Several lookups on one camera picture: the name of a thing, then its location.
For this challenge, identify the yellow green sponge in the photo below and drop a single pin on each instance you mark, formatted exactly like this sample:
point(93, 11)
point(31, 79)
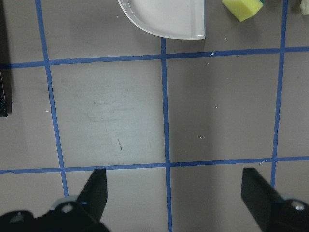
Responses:
point(243, 9)

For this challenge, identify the black lined trash bin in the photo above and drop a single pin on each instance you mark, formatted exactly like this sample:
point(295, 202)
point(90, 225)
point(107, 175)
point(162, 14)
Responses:
point(5, 79)

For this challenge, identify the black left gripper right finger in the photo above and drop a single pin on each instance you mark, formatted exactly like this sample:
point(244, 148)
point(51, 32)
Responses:
point(271, 211)

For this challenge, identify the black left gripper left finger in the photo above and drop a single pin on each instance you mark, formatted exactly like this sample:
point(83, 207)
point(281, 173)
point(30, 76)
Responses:
point(93, 197)

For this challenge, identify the white plastic dustpan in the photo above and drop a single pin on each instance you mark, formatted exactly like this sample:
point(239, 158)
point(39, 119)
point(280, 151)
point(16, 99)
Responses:
point(172, 19)

